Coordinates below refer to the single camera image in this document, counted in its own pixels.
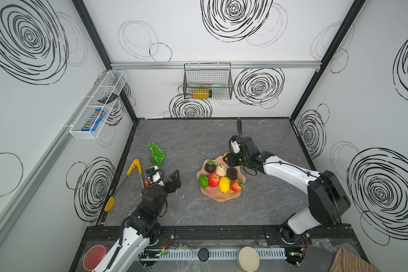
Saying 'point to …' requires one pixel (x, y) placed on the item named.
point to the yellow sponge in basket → (200, 93)
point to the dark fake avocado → (232, 173)
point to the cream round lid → (247, 259)
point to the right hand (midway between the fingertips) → (227, 157)
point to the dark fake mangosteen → (210, 166)
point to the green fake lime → (203, 181)
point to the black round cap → (203, 254)
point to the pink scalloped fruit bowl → (219, 160)
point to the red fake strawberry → (236, 185)
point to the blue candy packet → (94, 119)
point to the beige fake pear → (221, 169)
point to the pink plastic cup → (93, 256)
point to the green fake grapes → (157, 155)
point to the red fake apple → (213, 179)
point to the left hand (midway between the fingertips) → (172, 173)
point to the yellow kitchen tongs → (110, 202)
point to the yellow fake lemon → (224, 184)
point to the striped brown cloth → (345, 261)
